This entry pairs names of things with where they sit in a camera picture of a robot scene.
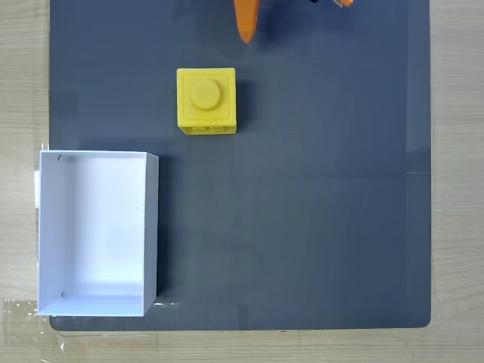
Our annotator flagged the yellow block with round stud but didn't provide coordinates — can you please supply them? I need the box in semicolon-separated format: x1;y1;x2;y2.
175;67;238;136

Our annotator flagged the white open box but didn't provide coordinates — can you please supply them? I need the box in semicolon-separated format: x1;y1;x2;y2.
37;149;160;318

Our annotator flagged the dark grey mat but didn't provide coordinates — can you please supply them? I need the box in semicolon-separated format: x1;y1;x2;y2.
48;0;433;332

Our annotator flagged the clear tape strip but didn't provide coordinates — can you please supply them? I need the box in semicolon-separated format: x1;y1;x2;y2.
33;141;50;209

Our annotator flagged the large clear tape sheet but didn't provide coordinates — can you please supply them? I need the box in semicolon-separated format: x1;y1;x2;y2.
2;297;66;353

